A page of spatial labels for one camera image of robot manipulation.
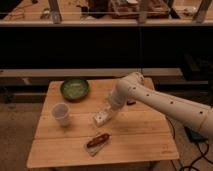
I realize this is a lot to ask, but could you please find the wooden folding table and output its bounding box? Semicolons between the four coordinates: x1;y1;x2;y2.
27;79;179;169

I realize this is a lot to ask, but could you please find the brown snack on wrapper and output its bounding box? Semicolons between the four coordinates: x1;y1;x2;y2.
84;133;110;156

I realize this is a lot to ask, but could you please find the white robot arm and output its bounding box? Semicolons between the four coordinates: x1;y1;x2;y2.
108;72;213;139

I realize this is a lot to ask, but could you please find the dark brown chocolate bar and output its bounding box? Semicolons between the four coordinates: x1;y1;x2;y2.
126;100;136;106

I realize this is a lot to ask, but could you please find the translucent plastic cup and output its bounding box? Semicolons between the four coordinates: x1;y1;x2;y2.
51;103;70;127

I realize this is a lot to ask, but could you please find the black power box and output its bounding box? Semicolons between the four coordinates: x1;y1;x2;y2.
184;127;207;143

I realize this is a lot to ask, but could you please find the black cable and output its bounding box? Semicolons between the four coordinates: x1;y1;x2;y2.
166;116;213;171

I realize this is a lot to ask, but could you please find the green ceramic bowl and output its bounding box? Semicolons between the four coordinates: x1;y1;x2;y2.
60;78;89;101

